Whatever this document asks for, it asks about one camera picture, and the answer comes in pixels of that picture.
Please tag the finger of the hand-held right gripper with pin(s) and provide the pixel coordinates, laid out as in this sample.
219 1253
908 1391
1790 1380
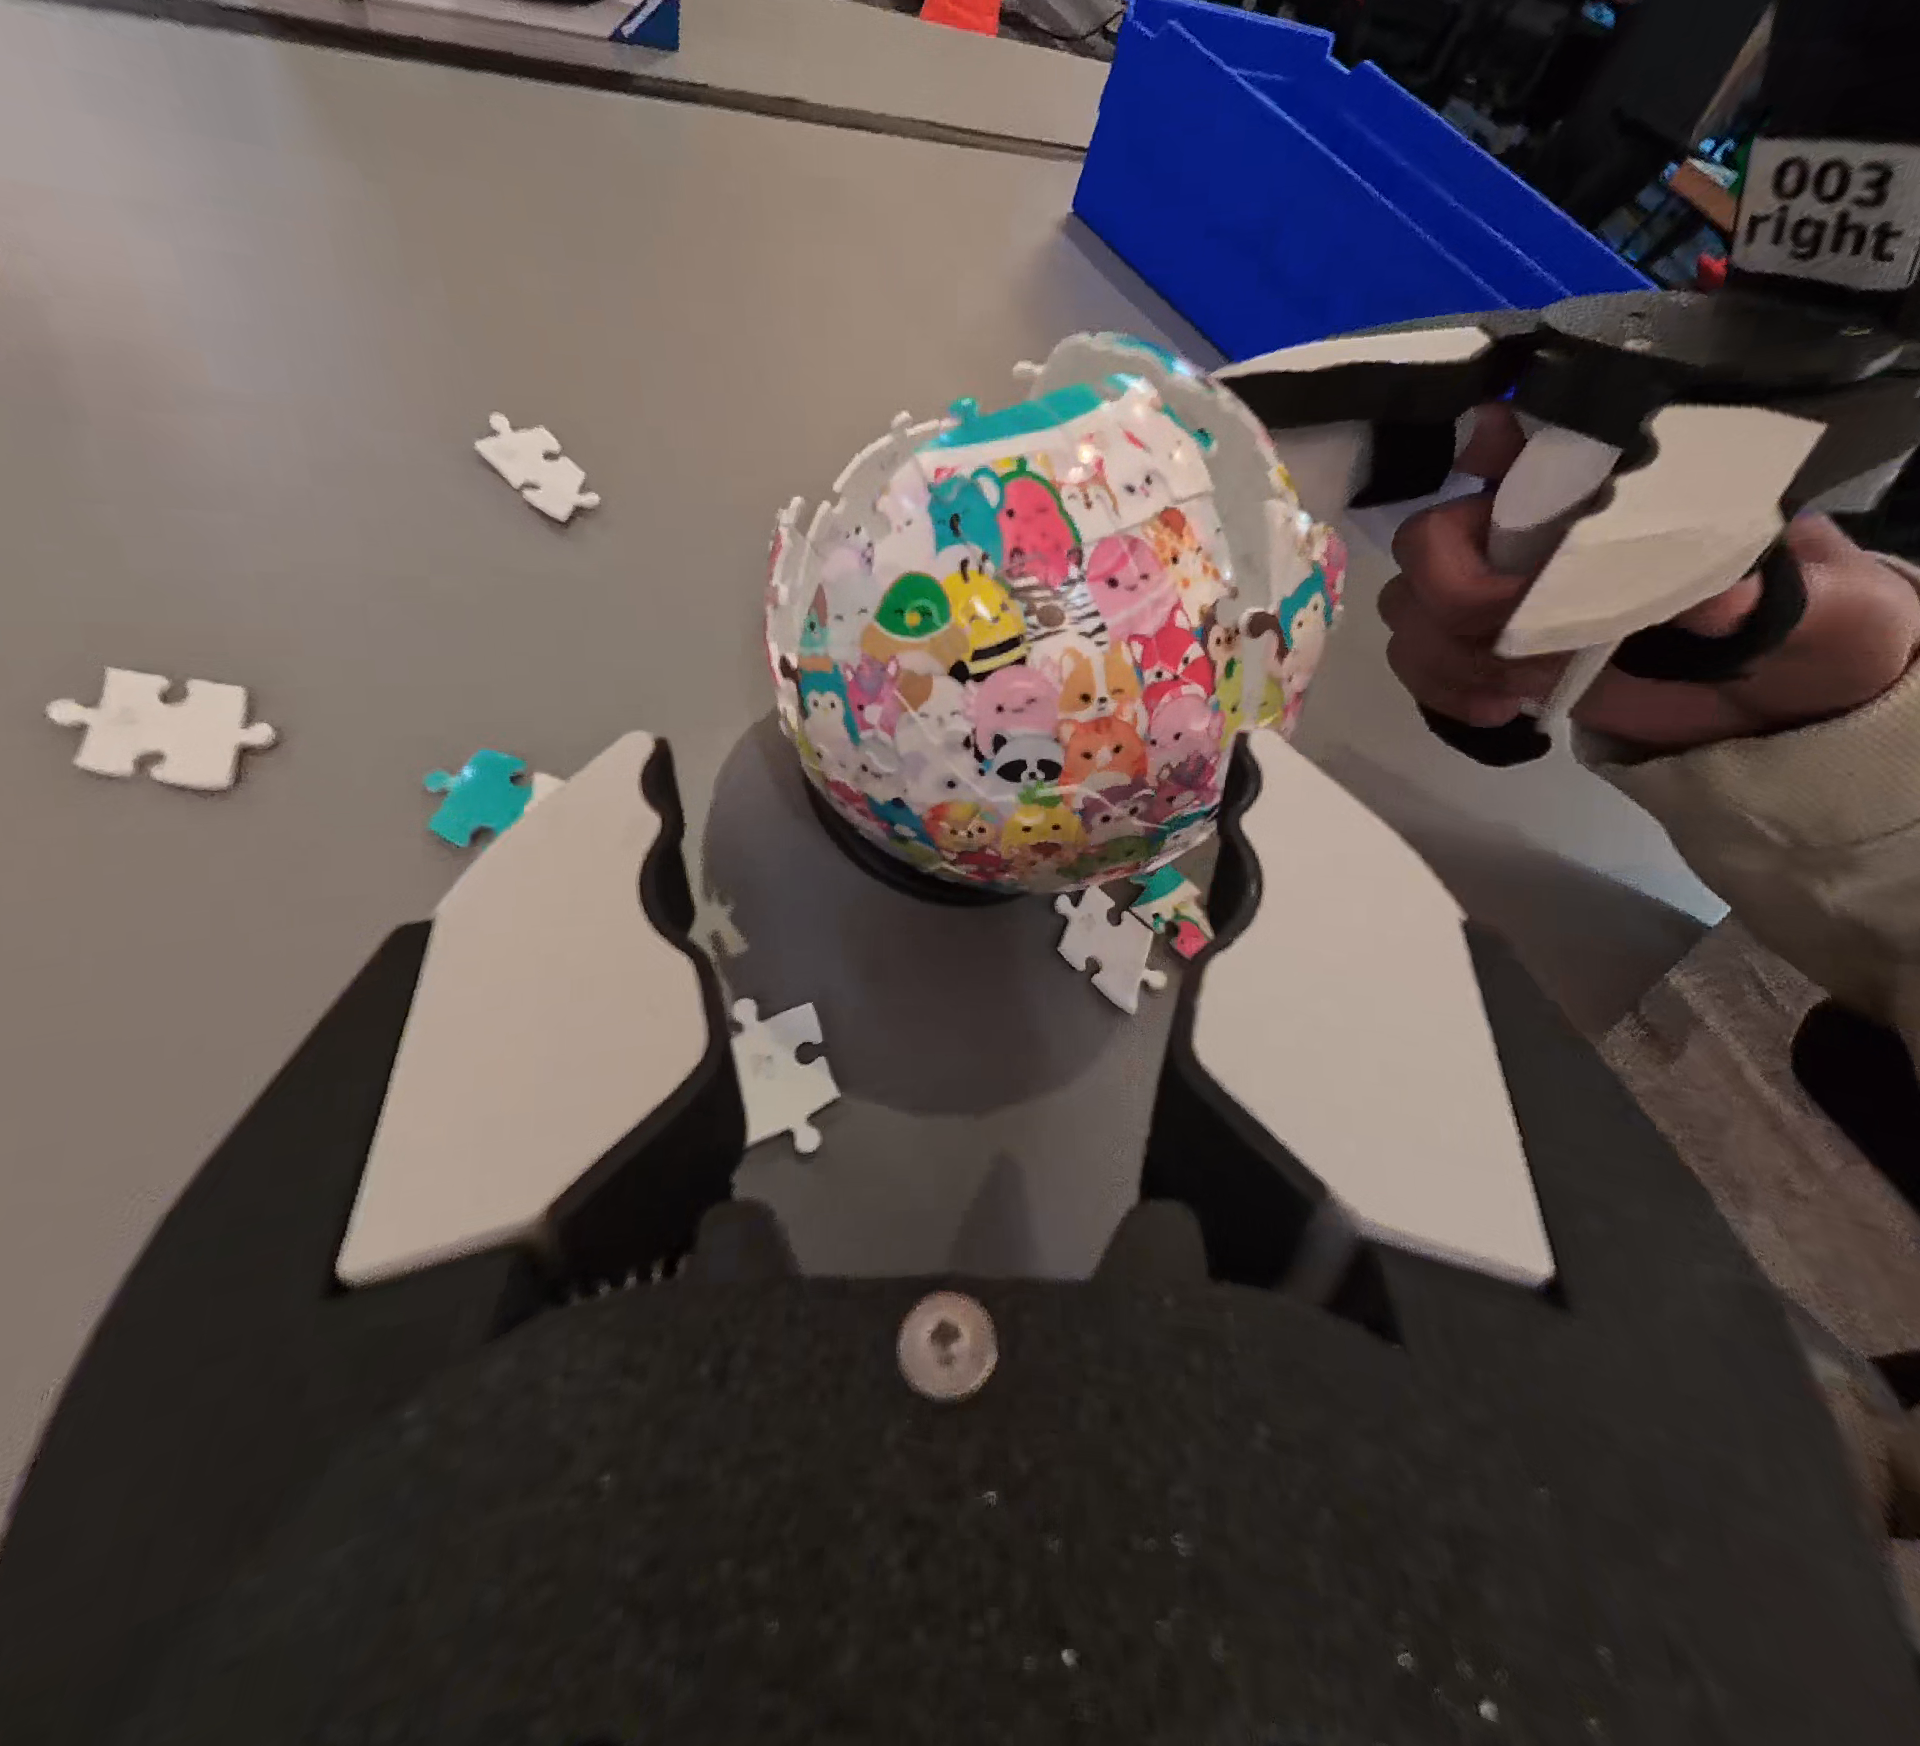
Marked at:
1350 358
1680 531

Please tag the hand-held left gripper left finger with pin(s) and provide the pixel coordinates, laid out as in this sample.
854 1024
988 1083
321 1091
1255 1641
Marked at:
525 1027

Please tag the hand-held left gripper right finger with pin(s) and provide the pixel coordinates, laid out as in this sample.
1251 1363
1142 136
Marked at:
1366 1057

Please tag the black ball stand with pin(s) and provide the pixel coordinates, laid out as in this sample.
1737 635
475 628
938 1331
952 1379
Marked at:
878 854

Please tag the colourful puzzle ball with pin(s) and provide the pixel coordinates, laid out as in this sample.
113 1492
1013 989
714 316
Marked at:
1021 666

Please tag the person's right forearm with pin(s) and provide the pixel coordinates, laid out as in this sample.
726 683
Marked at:
1801 831

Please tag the pink teal puzzle piece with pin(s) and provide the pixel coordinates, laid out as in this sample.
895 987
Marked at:
1180 910

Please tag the white double puzzle piece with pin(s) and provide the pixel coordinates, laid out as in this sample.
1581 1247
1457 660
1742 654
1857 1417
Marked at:
161 728
1110 952

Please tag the person's right hand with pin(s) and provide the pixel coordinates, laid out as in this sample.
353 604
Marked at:
1441 637

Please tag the blue storage bin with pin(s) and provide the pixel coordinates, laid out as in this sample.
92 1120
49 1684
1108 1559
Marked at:
1289 216

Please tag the person's black trousers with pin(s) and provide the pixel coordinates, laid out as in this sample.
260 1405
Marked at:
1860 1079

